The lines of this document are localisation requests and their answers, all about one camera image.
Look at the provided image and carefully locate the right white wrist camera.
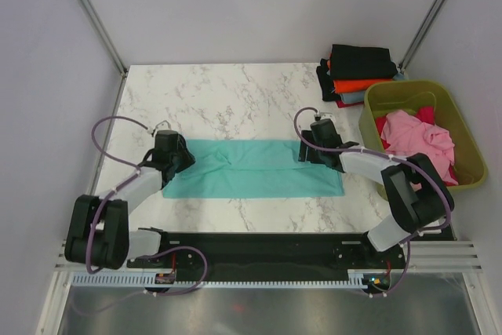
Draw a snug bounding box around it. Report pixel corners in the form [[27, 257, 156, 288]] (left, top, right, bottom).
[[314, 111, 335, 123]]

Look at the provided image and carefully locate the olive green plastic bin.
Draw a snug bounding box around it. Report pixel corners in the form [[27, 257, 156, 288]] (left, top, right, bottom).
[[358, 80, 487, 191]]

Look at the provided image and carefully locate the right aluminium frame post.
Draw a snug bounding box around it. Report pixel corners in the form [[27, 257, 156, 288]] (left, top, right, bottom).
[[398, 0, 447, 73]]

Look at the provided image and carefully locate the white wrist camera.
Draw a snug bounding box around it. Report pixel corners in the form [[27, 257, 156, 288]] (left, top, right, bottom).
[[151, 120, 172, 135], [314, 111, 335, 123]]

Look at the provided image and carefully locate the teal t shirt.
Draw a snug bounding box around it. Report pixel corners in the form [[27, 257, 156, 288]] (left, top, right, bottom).
[[163, 140, 344, 199]]

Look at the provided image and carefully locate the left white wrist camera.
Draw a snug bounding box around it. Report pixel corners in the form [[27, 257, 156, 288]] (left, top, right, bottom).
[[151, 120, 172, 135]]

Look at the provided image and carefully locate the grey blue folded t shirt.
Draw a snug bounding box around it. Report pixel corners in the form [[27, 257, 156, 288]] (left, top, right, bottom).
[[338, 73, 406, 104]]

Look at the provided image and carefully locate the white slotted cable duct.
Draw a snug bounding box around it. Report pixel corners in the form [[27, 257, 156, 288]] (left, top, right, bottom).
[[71, 271, 390, 289]]

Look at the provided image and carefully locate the left aluminium frame post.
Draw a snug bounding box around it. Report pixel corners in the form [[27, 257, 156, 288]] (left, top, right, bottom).
[[77, 0, 128, 78]]

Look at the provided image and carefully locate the black folded t shirt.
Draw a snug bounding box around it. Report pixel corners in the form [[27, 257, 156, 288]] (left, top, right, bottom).
[[316, 59, 339, 102], [329, 44, 398, 80]]

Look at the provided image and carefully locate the aluminium frame post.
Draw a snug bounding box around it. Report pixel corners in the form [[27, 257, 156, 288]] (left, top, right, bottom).
[[398, 0, 447, 73], [77, 0, 128, 78]]

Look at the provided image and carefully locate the pink t shirt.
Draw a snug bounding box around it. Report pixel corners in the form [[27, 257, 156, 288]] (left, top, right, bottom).
[[379, 110, 457, 187]]

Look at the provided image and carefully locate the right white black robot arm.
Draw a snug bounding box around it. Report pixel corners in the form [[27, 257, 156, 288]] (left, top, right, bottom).
[[295, 118, 454, 268]]

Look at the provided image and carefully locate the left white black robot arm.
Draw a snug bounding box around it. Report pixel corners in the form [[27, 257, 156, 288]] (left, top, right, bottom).
[[64, 130, 195, 274]]

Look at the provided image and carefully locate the red folded t shirt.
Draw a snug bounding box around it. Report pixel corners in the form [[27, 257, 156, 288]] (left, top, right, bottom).
[[336, 100, 364, 108]]

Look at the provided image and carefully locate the red t shirt in bin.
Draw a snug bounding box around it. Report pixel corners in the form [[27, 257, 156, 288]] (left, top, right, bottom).
[[374, 105, 460, 188]]

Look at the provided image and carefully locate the orange folded t shirt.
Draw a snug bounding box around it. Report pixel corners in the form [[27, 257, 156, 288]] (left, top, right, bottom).
[[333, 78, 391, 94]]

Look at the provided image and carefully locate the black folded t shirt bottom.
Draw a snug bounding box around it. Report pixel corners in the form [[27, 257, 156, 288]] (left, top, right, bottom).
[[316, 59, 339, 102]]

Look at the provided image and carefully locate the black folded t shirt top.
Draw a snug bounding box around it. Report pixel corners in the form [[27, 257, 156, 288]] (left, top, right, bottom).
[[329, 44, 398, 80]]

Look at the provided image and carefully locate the aluminium front rail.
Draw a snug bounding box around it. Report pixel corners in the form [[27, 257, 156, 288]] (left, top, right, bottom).
[[54, 239, 483, 273]]

